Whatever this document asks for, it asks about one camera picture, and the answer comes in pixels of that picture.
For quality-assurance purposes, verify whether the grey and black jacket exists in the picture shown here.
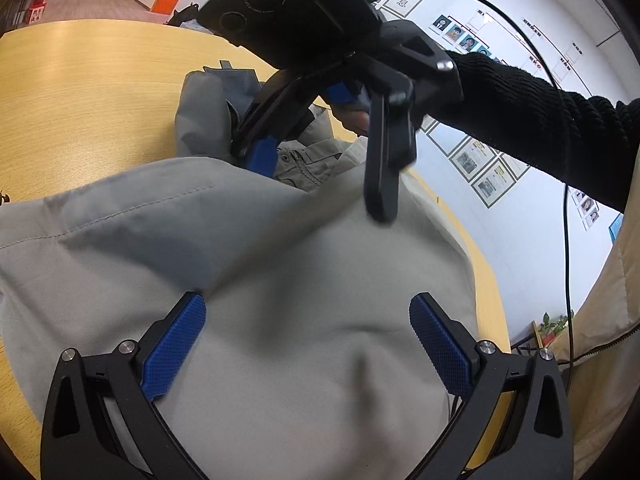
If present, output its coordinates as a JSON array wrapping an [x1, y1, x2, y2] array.
[[1, 70, 476, 479]]

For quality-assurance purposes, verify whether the right forearm black sleeve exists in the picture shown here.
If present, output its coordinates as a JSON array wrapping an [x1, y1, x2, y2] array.
[[433, 52, 639, 212]]

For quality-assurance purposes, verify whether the person's right hand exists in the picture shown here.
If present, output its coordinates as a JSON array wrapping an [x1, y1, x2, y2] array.
[[332, 106, 370, 136]]

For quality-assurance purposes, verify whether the potted green plant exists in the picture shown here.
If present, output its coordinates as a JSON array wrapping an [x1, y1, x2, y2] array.
[[535, 311, 574, 348]]

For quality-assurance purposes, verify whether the cream puffer vest torso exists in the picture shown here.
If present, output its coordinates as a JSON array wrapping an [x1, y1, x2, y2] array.
[[568, 168, 640, 479]]

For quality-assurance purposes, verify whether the black tracking camera box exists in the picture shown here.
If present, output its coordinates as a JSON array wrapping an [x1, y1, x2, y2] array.
[[198, 0, 382, 70]]

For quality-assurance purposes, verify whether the black cable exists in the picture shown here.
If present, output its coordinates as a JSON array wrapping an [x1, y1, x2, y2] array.
[[366, 0, 576, 394]]

